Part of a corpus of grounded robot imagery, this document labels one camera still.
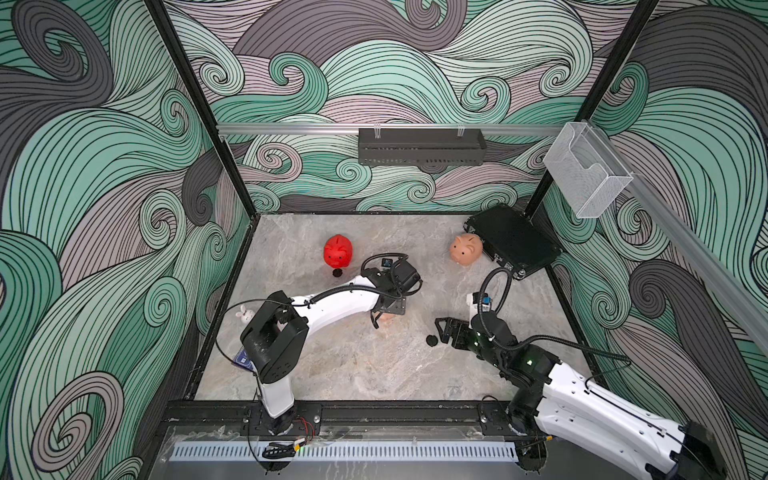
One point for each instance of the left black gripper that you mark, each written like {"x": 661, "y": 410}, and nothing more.
{"x": 399, "y": 305}

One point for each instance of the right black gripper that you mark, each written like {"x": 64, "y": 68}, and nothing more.
{"x": 459, "y": 324}

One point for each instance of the pink piggy bank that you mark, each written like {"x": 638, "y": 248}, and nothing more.
{"x": 466, "y": 249}
{"x": 383, "y": 318}

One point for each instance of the red piggy bank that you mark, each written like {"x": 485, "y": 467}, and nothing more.
{"x": 338, "y": 252}

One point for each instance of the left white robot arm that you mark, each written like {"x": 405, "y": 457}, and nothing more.
{"x": 275, "y": 334}

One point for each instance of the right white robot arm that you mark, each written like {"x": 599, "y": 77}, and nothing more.
{"x": 553, "y": 400}

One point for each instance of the black case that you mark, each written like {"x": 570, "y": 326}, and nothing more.
{"x": 512, "y": 241}

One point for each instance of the pink white bunny toy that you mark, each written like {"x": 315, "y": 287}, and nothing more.
{"x": 245, "y": 315}

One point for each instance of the blue card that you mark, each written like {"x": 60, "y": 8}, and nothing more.
{"x": 242, "y": 360}

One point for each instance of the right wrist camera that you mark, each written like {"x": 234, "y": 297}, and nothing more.
{"x": 478, "y": 300}

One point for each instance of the white slotted cable duct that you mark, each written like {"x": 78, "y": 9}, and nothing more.
{"x": 398, "y": 451}

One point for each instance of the black wall tray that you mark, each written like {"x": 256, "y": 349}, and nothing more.
{"x": 432, "y": 151}

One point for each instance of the clear acrylic wall holder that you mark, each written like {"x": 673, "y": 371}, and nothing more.
{"x": 588, "y": 170}

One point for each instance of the aluminium back rail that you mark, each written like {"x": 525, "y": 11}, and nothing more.
{"x": 304, "y": 128}

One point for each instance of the aluminium rail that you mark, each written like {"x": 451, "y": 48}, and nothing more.
{"x": 304, "y": 128}
{"x": 681, "y": 203}

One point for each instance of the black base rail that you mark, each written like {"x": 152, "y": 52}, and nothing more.
{"x": 490, "y": 416}

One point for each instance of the aluminium right rail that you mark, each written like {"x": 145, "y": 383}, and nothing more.
{"x": 681, "y": 203}

